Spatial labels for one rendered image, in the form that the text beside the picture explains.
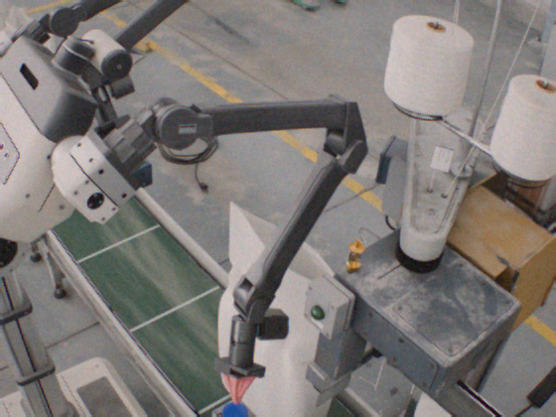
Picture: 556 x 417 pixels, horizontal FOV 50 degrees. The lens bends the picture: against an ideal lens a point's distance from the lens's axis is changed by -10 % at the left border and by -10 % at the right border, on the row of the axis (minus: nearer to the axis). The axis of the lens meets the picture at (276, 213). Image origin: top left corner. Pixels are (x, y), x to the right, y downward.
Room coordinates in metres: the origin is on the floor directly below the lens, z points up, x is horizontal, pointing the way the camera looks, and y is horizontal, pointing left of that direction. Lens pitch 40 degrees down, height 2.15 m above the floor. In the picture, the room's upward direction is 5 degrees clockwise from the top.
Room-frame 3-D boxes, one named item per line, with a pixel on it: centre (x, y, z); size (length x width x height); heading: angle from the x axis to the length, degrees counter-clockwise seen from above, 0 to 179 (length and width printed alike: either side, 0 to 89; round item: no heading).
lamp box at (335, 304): (0.80, -0.11, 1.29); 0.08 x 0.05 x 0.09; 43
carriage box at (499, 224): (1.07, -0.52, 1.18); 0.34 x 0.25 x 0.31; 133
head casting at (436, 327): (0.82, -0.29, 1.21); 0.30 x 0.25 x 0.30; 43
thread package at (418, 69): (1.16, -0.27, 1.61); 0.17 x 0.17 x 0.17
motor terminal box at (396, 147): (1.31, -0.28, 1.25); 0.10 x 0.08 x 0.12; 158
